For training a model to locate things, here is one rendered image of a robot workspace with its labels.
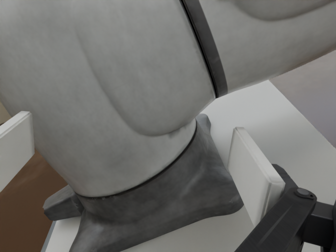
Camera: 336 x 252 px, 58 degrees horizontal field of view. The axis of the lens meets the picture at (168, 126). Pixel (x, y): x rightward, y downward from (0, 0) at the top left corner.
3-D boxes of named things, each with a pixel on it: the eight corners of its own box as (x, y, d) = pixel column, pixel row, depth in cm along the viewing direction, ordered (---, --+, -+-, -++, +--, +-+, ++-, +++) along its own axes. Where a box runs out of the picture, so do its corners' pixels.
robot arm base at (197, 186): (72, 176, 46) (50, 148, 43) (208, 117, 43) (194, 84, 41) (36, 289, 30) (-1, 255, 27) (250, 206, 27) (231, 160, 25)
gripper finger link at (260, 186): (270, 181, 13) (287, 182, 13) (233, 125, 20) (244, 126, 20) (257, 237, 14) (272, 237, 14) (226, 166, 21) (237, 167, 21)
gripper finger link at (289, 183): (298, 220, 12) (371, 224, 12) (259, 162, 17) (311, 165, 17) (290, 250, 12) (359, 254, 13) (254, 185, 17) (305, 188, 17)
